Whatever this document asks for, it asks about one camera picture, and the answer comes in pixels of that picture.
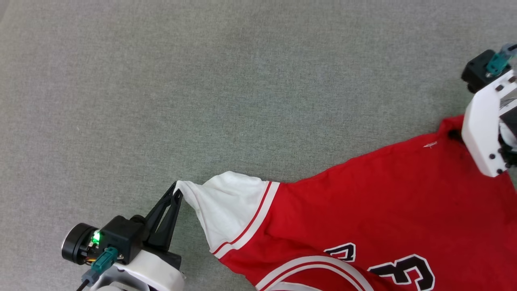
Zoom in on teal right camera cable connector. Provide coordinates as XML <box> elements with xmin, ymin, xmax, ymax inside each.
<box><xmin>486</xmin><ymin>43</ymin><xmax>517</xmax><ymax>77</ymax></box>

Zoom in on black cylindrical motor with green light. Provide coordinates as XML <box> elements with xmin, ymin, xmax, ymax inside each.
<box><xmin>61</xmin><ymin>223</ymin><xmax>101</xmax><ymax>266</ymax></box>

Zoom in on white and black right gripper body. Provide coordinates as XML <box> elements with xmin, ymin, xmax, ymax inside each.
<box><xmin>462</xmin><ymin>71</ymin><xmax>517</xmax><ymax>177</ymax></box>

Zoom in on teal left camera cable connector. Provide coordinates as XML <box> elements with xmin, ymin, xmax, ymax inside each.
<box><xmin>82</xmin><ymin>247</ymin><xmax>119</xmax><ymax>288</ymax></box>

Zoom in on teal camera cable connector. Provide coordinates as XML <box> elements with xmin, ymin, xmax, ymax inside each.
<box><xmin>486</xmin><ymin>43</ymin><xmax>517</xmax><ymax>77</ymax></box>
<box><xmin>82</xmin><ymin>247</ymin><xmax>119</xmax><ymax>288</ymax></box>

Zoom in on red and white basketball jersey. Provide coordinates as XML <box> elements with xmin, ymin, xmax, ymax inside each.
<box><xmin>174</xmin><ymin>114</ymin><xmax>517</xmax><ymax>291</ymax></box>

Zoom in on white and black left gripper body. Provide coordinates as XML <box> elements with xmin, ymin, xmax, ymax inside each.
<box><xmin>116</xmin><ymin>247</ymin><xmax>186</xmax><ymax>291</ymax></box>

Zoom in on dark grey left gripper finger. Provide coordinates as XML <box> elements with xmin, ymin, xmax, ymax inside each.
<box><xmin>147</xmin><ymin>192</ymin><xmax>183</xmax><ymax>252</ymax></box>
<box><xmin>143</xmin><ymin>181</ymin><xmax>179</xmax><ymax>240</ymax></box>

